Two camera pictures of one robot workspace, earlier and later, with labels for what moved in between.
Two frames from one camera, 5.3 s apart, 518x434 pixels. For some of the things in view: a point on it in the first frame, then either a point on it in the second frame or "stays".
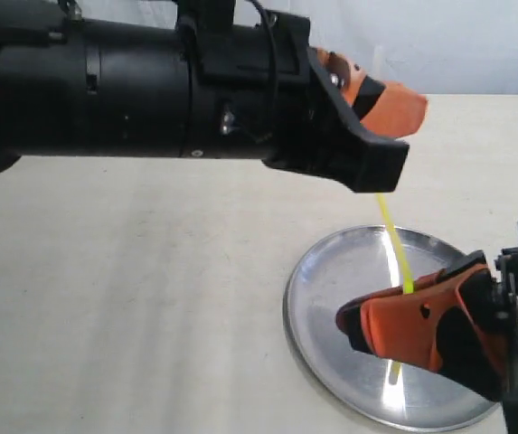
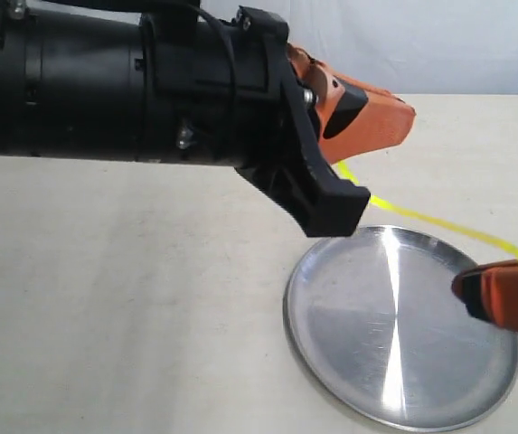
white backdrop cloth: (445, 47) stays
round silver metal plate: (333, 275) stays
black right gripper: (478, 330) → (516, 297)
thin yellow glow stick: (395, 365) → (379, 203)
